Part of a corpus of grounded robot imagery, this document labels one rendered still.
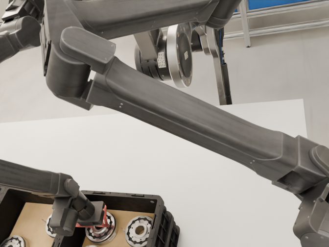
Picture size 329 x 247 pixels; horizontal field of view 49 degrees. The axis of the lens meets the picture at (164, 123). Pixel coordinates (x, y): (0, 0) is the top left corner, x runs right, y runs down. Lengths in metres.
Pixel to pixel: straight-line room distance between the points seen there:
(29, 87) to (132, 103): 3.05
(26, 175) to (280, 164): 0.59
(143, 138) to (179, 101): 1.05
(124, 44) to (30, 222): 2.28
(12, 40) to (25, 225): 0.72
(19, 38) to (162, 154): 0.78
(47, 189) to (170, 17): 0.53
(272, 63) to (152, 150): 1.48
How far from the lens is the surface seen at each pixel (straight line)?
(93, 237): 1.21
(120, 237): 1.20
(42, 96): 3.33
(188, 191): 1.35
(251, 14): 2.72
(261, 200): 1.29
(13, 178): 0.88
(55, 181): 0.97
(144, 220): 1.16
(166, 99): 0.50
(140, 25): 0.61
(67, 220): 1.02
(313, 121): 2.36
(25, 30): 0.95
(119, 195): 1.15
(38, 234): 1.36
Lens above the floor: 1.85
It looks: 47 degrees down
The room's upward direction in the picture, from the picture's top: 25 degrees counter-clockwise
